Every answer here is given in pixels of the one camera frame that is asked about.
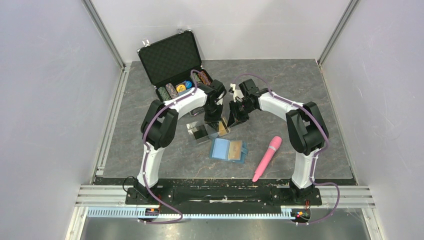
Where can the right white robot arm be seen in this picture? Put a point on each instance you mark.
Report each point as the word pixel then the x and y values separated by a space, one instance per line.
pixel 306 128

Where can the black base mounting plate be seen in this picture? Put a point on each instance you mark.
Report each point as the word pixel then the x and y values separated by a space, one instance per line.
pixel 176 191

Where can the black poker chip case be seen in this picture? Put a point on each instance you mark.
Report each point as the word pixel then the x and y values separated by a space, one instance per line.
pixel 170 60

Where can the clear card box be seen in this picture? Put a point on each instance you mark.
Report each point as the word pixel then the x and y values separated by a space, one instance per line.
pixel 210 127

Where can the white cable duct strip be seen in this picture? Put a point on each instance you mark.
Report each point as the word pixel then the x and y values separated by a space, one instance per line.
pixel 147 213

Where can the orange brown chip stack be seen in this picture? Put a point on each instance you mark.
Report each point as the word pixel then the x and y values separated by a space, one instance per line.
pixel 204 78

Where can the blue leather card holder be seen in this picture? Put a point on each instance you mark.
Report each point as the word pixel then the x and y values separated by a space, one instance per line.
pixel 226 150

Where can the pink cylindrical tool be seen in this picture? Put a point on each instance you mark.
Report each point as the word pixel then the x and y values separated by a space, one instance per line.
pixel 273 146

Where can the purple grey chip stack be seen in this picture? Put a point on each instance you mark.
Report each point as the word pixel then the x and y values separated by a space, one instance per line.
pixel 171 91

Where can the yellow dealer chip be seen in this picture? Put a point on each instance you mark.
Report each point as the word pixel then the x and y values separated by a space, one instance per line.
pixel 180 88

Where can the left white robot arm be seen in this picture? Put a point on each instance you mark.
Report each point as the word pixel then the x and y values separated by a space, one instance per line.
pixel 159 127

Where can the gold card stack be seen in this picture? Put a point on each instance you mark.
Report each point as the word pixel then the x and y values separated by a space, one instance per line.
pixel 222 129

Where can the dark green chip stack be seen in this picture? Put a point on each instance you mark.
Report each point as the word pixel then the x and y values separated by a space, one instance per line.
pixel 164 94

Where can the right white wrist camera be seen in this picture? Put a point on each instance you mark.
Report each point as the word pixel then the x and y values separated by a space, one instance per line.
pixel 236 93

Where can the green poker chip stack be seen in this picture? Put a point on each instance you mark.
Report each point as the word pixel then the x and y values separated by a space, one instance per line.
pixel 195 78

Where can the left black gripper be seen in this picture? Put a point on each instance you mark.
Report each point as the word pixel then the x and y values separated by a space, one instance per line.
pixel 216 119

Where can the gold credit card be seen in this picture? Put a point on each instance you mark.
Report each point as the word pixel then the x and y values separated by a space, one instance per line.
pixel 235 150

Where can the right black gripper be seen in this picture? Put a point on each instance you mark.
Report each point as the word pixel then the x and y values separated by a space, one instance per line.
pixel 234 117

